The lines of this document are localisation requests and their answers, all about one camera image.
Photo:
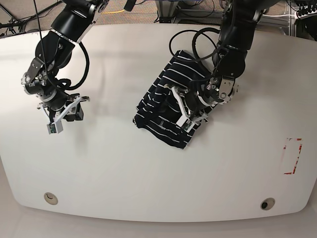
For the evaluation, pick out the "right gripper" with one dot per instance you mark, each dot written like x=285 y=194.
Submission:
x=42 y=82

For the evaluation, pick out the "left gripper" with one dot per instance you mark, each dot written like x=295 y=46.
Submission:
x=207 y=93

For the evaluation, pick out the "navy white striped T-shirt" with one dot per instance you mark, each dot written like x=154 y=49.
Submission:
x=158 y=111

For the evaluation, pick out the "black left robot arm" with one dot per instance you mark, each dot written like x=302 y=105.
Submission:
x=239 y=22

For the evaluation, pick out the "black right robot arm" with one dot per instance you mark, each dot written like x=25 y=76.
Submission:
x=54 y=51

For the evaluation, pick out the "red tape rectangle marking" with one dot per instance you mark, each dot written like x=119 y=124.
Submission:
x=291 y=154

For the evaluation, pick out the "black tripod on floor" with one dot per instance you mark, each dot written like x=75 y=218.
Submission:
x=17 y=26

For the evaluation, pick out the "white power strip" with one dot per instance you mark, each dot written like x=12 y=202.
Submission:
x=306 y=11

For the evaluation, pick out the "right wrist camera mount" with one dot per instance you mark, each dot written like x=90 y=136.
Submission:
x=54 y=117

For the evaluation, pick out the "left table cable grommet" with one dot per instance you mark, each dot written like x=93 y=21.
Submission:
x=50 y=198

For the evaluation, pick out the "table cable grommet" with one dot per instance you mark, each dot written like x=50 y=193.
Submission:
x=267 y=204
x=50 y=198

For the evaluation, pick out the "aluminium frame stand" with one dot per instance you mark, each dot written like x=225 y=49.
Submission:
x=205 y=12

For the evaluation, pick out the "right table cable grommet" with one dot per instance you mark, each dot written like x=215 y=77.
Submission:
x=267 y=204

